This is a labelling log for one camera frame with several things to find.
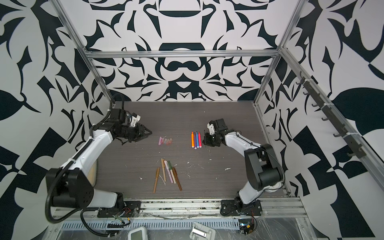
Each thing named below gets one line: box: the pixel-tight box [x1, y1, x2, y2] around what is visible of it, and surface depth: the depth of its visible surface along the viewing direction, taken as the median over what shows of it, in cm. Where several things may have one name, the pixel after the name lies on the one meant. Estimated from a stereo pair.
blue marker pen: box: [196, 131, 200, 149], surface depth 101 cm
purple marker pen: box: [194, 132, 197, 150], surface depth 98 cm
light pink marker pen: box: [164, 160, 174, 184], surface depth 88 cm
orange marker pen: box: [191, 131, 195, 148], surface depth 101 cm
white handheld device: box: [127, 227, 148, 240], surface depth 66 cm
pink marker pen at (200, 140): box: [198, 131, 203, 149], surface depth 100 cm
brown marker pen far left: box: [153, 167, 160, 194], surface depth 86 cm
